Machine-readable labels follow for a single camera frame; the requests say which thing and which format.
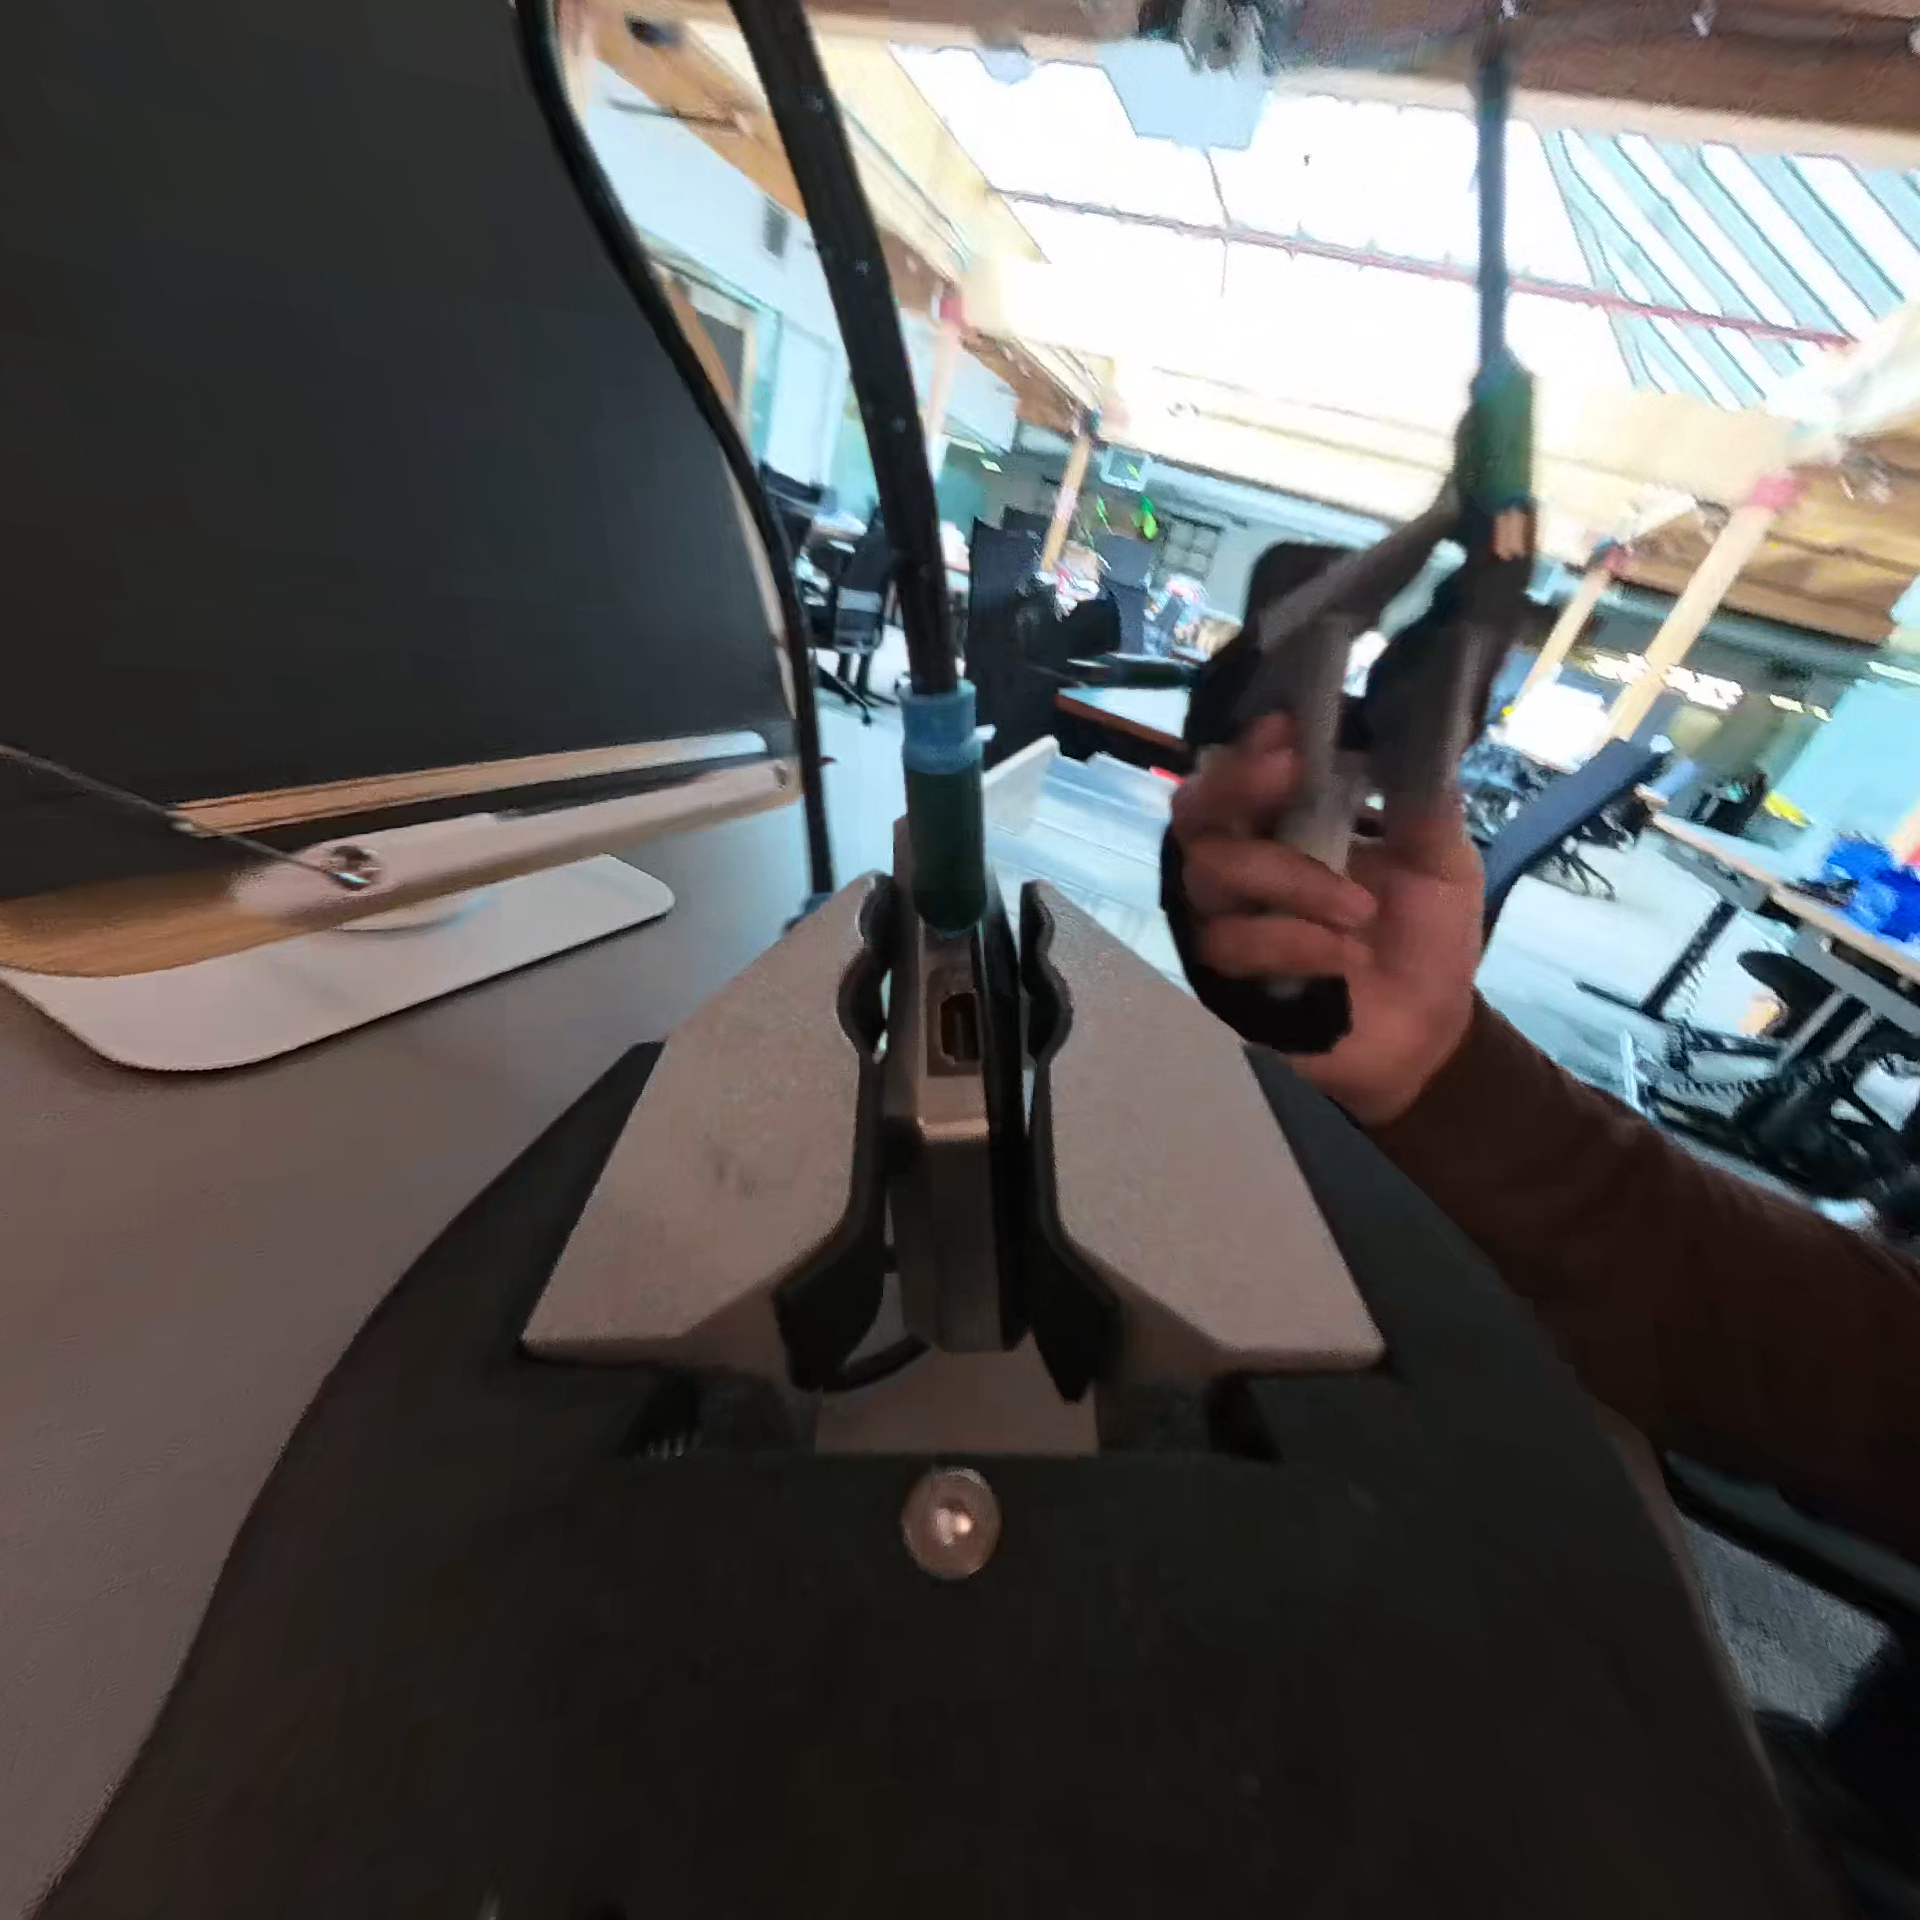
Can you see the person's right hand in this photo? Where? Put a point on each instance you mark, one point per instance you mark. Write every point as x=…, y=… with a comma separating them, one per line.
x=1410, y=960

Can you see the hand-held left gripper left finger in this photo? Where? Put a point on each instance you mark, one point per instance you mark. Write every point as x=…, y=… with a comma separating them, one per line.
x=720, y=1184

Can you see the person's right forearm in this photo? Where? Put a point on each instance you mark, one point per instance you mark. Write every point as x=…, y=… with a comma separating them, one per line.
x=1651, y=1275

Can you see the silver hdmi switch box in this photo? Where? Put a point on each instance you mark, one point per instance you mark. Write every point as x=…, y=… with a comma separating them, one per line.
x=945, y=1201

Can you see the black monitor silver stand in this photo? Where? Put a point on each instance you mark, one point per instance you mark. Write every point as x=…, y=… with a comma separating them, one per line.
x=300, y=450

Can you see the clear plastic bin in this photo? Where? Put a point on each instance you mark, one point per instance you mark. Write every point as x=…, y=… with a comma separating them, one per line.
x=1110, y=811

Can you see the black office chair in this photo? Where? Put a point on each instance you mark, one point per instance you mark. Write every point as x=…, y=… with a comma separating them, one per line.
x=999, y=630
x=1574, y=811

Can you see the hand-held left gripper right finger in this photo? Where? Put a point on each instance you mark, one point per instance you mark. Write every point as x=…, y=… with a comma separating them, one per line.
x=1201, y=1201

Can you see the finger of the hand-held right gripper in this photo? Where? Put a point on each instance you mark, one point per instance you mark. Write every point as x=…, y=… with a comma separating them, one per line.
x=1358, y=593
x=1453, y=675

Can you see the brown edged office desk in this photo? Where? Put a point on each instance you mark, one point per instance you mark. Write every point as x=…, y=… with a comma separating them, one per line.
x=1124, y=713

